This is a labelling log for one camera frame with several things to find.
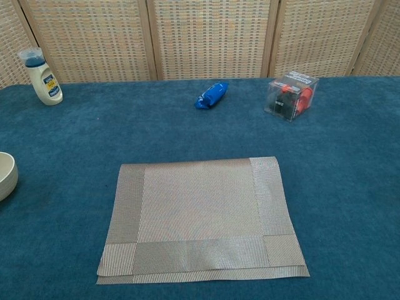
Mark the grey woven placemat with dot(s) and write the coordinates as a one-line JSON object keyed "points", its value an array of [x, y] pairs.
{"points": [[200, 212]]}

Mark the white round bowl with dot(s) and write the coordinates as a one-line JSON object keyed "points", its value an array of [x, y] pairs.
{"points": [[7, 175]]}

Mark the blue snack packet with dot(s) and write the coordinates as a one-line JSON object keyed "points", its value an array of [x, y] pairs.
{"points": [[211, 96]]}

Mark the clear box red black contents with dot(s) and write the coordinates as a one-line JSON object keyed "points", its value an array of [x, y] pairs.
{"points": [[289, 97]]}

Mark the blue carpet table cover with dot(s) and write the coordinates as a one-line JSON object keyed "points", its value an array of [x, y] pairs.
{"points": [[93, 140]]}

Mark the woven wooden folding screen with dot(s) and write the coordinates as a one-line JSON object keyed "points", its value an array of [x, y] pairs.
{"points": [[212, 37]]}

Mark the cream mayonnaise squeeze bottle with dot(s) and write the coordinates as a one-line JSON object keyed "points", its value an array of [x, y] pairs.
{"points": [[47, 84]]}

